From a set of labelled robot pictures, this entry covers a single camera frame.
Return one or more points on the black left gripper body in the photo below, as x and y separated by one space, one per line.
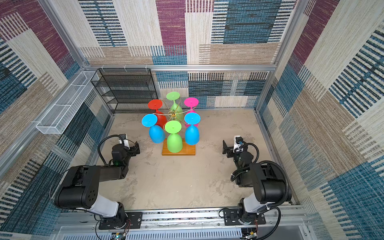
133 149

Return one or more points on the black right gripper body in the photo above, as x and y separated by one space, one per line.
229 147

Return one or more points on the blue wine glass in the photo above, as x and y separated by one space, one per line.
192 135
156 133

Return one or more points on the green wine glass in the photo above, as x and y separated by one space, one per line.
174 140
176 109

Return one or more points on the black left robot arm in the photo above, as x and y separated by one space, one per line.
80 189

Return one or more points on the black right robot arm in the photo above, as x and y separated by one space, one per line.
268 180

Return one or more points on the red wine glass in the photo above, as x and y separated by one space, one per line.
156 105

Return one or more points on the black mesh shelf rack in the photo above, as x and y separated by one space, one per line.
126 91

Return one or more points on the pink wine glass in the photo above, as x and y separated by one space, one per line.
191 103

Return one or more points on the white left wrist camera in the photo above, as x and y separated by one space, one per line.
126 141

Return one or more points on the gold wire glass rack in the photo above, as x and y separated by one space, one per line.
169 115

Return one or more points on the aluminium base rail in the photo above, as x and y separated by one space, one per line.
187 224

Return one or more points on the white mesh wall basket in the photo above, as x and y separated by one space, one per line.
59 116

